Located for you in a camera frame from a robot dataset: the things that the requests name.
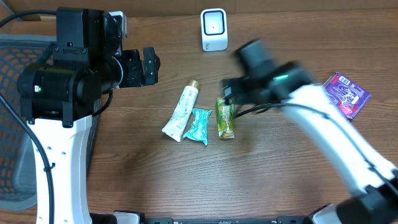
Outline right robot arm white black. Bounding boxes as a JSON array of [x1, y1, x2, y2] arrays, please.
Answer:
[[222, 39, 397, 223]]

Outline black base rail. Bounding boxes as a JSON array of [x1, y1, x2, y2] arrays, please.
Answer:
[[139, 216, 312, 224]]

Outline white tube gold cap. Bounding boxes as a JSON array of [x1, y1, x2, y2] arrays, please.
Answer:
[[162, 80, 200, 142]]

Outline white barcode scanner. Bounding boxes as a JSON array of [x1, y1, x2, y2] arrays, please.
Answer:
[[200, 8, 228, 52]]

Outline purple pad package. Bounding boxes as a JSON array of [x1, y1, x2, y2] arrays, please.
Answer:
[[323, 72, 371, 121]]

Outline black mesh basket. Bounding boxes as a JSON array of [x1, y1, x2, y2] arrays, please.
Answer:
[[1, 34, 56, 210]]

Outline teal snack wrapper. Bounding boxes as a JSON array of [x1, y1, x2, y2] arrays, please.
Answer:
[[183, 108, 212, 146]]

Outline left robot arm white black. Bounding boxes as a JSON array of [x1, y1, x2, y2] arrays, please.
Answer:
[[17, 7, 160, 223]]

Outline green juice pouch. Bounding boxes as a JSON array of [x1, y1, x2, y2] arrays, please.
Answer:
[[216, 97, 235, 139]]

